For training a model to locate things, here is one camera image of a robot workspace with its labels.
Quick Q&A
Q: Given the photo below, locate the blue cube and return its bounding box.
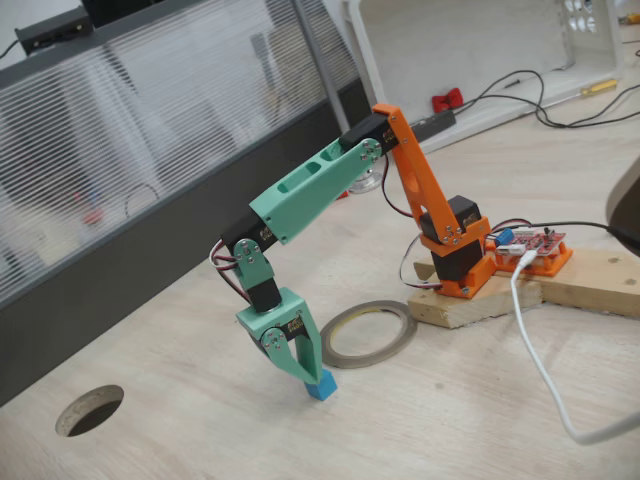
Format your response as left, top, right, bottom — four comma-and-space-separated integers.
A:
303, 370, 337, 402

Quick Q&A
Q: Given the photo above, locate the clear round knob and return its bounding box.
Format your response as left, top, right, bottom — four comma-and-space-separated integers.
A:
347, 167, 384, 195

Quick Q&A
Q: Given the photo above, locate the ribbed translucent desk partition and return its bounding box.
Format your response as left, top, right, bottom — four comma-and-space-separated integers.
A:
0, 0, 374, 406

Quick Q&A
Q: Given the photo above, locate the wooden block with screw holes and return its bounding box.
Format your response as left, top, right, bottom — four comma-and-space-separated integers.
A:
407, 259, 545, 330

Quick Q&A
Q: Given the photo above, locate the red controller board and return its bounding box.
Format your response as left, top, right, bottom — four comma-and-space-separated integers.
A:
489, 225, 570, 261

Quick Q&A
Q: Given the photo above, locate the red clamp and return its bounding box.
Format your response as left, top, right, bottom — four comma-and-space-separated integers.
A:
432, 88, 464, 114

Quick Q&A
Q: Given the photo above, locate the light wooden plank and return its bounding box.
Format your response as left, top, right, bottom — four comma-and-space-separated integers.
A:
492, 248, 640, 320

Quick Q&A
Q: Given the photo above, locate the blurred grey object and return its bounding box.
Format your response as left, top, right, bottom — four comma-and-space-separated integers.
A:
605, 154, 640, 254

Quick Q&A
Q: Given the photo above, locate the yellow screwdriver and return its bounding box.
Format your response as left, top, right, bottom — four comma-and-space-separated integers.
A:
579, 78, 620, 97

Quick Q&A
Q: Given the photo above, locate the grey tape ring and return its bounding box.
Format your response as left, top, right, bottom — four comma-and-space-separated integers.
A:
319, 299, 419, 370

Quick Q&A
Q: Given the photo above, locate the white cable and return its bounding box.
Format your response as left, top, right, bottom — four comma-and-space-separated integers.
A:
509, 249, 640, 446

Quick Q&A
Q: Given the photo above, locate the grey partition post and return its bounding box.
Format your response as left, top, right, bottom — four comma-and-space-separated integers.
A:
292, 0, 351, 132

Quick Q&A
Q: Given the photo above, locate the thin black cable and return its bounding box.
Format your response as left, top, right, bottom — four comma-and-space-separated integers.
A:
492, 218, 610, 236

